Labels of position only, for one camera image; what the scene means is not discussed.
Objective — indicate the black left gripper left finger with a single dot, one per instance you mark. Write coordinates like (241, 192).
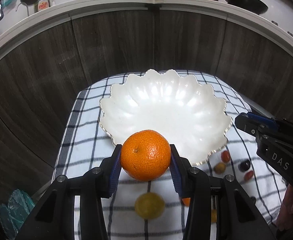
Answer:
(53, 215)

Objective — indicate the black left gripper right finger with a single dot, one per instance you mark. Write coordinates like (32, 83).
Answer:
(237, 215)

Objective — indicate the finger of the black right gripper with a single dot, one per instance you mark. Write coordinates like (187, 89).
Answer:
(240, 124)
(255, 121)

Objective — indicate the red cherry tomato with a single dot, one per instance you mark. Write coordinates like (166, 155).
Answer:
(248, 175)
(225, 156)

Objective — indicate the green round fruit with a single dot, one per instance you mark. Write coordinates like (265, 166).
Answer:
(149, 206)

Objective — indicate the large orange mandarin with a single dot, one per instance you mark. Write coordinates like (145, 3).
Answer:
(145, 155)

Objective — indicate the large tan longan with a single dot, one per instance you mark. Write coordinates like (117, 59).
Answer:
(213, 216)

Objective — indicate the checkered white kitchen cloth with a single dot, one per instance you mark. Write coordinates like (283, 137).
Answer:
(85, 145)

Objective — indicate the right hand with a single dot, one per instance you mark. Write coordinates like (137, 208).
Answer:
(285, 217)

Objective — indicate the teal plastic bag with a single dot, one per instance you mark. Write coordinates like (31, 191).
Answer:
(15, 212)

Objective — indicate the small tan longan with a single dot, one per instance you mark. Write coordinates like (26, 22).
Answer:
(220, 168)

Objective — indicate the white scalloped ceramic bowl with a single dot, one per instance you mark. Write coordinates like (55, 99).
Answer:
(188, 114)

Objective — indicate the green dish soap bottle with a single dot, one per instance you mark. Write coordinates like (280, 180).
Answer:
(41, 5)

